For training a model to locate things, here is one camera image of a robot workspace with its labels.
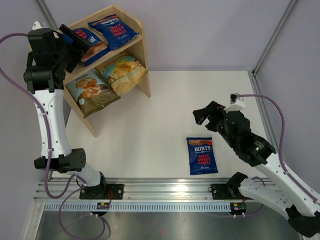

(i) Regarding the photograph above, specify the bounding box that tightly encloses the wooden two-tier shelf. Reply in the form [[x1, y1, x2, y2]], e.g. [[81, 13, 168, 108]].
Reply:
[[63, 5, 151, 137]]

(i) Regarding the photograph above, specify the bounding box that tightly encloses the blue Burts bag upside-down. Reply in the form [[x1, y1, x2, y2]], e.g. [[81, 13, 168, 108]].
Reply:
[[72, 27, 111, 67]]

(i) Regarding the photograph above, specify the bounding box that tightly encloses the blue Burts bag front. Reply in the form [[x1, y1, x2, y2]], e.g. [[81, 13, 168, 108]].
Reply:
[[186, 137, 218, 176]]

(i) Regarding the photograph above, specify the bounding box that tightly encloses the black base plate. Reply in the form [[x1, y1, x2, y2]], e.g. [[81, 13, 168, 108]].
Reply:
[[207, 183, 238, 200], [79, 183, 124, 200]]

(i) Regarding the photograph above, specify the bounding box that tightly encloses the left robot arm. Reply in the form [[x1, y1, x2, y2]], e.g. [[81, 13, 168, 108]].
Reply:
[[23, 21, 109, 200]]

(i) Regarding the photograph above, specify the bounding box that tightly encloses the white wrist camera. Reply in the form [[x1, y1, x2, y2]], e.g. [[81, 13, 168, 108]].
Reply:
[[31, 20, 59, 39], [224, 93, 246, 113]]

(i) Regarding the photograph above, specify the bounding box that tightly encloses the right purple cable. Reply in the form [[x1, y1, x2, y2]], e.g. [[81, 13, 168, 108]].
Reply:
[[239, 93, 318, 203]]

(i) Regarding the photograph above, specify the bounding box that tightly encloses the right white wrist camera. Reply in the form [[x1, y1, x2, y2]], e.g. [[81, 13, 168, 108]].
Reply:
[[224, 93, 246, 113]]

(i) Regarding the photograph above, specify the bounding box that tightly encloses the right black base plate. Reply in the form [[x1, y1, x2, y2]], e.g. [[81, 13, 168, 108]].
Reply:
[[207, 183, 238, 200]]

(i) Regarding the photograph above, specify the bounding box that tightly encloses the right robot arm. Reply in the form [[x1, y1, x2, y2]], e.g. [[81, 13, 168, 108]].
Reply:
[[192, 101, 320, 238]]

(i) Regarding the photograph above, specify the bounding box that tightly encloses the aluminium mounting rail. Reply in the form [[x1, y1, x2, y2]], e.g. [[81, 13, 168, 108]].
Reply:
[[33, 177, 229, 202]]

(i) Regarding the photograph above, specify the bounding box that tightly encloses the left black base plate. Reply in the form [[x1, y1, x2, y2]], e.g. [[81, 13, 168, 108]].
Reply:
[[79, 183, 124, 200]]

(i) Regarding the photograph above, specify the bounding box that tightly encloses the blue burts bag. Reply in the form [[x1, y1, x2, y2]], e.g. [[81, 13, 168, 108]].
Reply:
[[186, 137, 218, 176], [88, 14, 139, 51]]

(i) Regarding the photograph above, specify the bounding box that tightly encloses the white slotted cable duct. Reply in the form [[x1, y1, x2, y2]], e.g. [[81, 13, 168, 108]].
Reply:
[[44, 202, 231, 213]]

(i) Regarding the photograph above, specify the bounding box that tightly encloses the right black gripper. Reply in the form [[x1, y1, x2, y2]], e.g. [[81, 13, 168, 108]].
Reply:
[[192, 101, 236, 149]]

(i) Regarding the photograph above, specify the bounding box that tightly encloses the tan kettle chips bag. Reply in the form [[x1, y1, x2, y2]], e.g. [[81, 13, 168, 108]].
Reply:
[[94, 51, 147, 96]]

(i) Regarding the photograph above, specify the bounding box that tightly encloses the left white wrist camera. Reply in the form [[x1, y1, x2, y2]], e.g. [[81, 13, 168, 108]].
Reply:
[[31, 20, 59, 39]]

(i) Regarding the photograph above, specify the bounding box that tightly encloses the light blue cassava chips bag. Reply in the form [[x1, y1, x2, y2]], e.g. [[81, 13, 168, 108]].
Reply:
[[66, 70, 121, 118]]

